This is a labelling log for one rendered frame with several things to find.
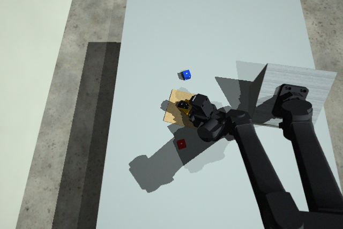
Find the red die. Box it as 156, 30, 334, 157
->
177, 139, 186, 150

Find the black die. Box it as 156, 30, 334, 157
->
178, 101, 189, 109

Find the blue die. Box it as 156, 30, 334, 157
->
182, 70, 191, 80

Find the tan flat mat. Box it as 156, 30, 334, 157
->
164, 90, 199, 129

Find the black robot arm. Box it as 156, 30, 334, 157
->
189, 84, 343, 229

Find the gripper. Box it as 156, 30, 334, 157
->
178, 100, 201, 128

